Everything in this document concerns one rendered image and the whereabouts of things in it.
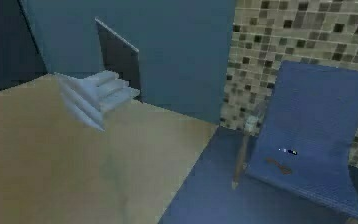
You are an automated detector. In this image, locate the blue armchair with wooden legs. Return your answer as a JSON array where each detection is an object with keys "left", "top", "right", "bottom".
[{"left": 231, "top": 59, "right": 358, "bottom": 224}]

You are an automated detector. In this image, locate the small dark object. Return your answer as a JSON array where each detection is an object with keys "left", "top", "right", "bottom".
[{"left": 278, "top": 148, "right": 299, "bottom": 157}]

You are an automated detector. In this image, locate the tan bed with dark headboard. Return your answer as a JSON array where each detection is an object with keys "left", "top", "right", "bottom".
[{"left": 0, "top": 17, "right": 220, "bottom": 224}]

